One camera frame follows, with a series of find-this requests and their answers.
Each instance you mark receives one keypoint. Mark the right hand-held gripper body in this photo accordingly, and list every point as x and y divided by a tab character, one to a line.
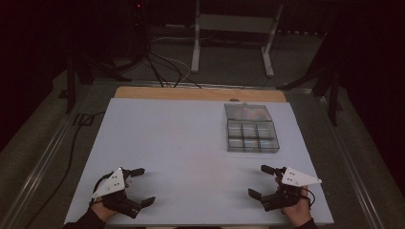
297	179

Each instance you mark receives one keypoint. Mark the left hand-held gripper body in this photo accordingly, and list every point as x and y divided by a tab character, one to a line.
112	186

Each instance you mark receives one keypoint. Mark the clear plastic compartment box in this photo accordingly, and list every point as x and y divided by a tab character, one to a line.
251	130

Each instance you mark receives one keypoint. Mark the person's left hand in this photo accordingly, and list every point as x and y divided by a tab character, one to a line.
102	211

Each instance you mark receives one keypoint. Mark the person's right hand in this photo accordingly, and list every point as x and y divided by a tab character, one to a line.
299	213

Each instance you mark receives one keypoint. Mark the white table board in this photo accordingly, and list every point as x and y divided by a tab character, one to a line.
184	152

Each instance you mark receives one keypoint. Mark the black tripod stand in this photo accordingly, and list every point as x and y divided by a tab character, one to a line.
332	92
71	82

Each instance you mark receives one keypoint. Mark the white metal stand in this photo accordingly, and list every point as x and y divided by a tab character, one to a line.
234	24

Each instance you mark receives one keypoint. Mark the metal floor rail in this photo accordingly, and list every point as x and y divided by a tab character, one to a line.
38	165
350	165

